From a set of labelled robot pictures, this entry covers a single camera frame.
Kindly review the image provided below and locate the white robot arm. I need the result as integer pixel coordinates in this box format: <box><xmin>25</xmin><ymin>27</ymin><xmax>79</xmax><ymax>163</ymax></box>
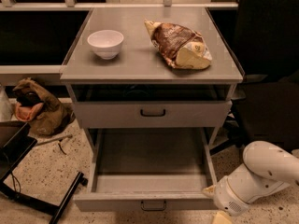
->
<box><xmin>203</xmin><ymin>141</ymin><xmax>299</xmax><ymax>217</ymax></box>

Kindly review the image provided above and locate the grey metal rod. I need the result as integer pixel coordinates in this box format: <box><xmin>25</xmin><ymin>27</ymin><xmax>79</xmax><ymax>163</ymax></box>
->
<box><xmin>36</xmin><ymin>134</ymin><xmax>73</xmax><ymax>147</ymax></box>

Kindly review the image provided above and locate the grey top drawer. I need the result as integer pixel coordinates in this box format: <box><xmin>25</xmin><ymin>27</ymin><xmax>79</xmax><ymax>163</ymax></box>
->
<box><xmin>73</xmin><ymin>101</ymin><xmax>232</xmax><ymax>128</ymax></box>

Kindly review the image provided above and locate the black metal stand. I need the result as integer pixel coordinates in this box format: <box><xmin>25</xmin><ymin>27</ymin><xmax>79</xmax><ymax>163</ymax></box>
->
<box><xmin>0</xmin><ymin>121</ymin><xmax>88</xmax><ymax>224</ymax></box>

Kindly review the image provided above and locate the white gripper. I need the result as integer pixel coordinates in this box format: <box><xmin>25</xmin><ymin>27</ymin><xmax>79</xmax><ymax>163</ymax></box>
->
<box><xmin>202</xmin><ymin>175</ymin><xmax>249</xmax><ymax>224</ymax></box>

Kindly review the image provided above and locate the brown chip bag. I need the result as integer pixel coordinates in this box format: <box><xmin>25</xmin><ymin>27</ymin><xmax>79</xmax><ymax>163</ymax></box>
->
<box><xmin>144</xmin><ymin>21</ymin><xmax>212</xmax><ymax>70</ymax></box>

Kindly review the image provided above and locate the grey drawer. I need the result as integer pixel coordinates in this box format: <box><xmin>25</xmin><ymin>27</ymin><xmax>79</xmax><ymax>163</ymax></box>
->
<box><xmin>73</xmin><ymin>101</ymin><xmax>232</xmax><ymax>128</ymax></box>
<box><xmin>74</xmin><ymin>128</ymin><xmax>217</xmax><ymax>212</ymax></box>

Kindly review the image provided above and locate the grey drawer cabinet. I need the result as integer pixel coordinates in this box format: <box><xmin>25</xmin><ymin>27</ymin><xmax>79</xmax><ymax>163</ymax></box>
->
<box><xmin>61</xmin><ymin>7</ymin><xmax>242</xmax><ymax>146</ymax></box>

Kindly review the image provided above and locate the white ceramic bowl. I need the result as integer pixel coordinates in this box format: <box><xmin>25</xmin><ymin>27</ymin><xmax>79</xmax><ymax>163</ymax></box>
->
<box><xmin>87</xmin><ymin>30</ymin><xmax>124</xmax><ymax>60</ymax></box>

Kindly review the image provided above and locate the black office chair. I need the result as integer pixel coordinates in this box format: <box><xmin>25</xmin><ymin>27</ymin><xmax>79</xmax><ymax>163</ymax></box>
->
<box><xmin>211</xmin><ymin>0</ymin><xmax>299</xmax><ymax>154</ymax></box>

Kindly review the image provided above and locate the brown cloth bag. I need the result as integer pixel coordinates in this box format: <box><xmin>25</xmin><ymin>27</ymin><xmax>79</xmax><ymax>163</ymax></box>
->
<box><xmin>13</xmin><ymin>77</ymin><xmax>75</xmax><ymax>135</ymax></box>

